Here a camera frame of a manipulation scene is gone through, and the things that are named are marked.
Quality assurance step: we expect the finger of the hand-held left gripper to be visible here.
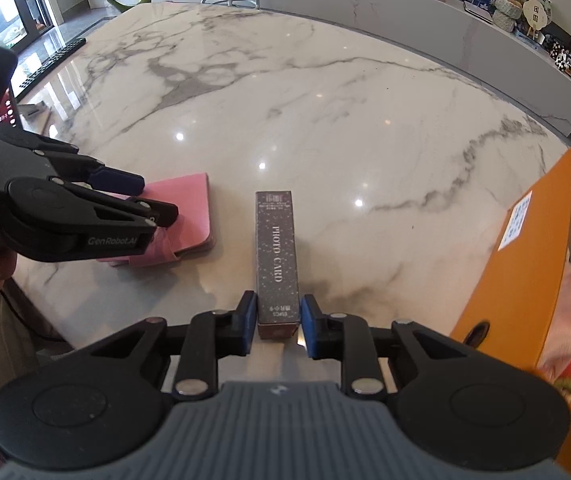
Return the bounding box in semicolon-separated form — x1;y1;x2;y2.
60;181;179;230
0;126;146;196

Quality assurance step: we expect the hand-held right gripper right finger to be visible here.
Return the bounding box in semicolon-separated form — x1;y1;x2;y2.
299;294;469;402

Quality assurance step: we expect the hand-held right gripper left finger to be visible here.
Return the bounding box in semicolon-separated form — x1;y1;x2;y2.
88;290;260;402

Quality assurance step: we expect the grey card box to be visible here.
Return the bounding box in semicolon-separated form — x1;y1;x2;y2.
256;190;303;340

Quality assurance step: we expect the orange cardboard box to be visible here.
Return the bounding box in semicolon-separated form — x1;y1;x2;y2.
449;148;571;462

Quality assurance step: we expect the black keyboard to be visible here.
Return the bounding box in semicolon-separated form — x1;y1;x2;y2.
12;37;88;92

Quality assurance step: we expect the person's beige clothing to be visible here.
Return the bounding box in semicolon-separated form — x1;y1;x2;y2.
0;280;72;433

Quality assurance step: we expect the silver tablet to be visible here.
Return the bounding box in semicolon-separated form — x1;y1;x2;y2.
462;0;494;24

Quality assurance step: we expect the black white checkered item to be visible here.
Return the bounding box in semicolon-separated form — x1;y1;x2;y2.
544;34;571;83

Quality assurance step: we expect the round wooden sign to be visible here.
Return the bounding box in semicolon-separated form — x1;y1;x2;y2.
520;0;552;37

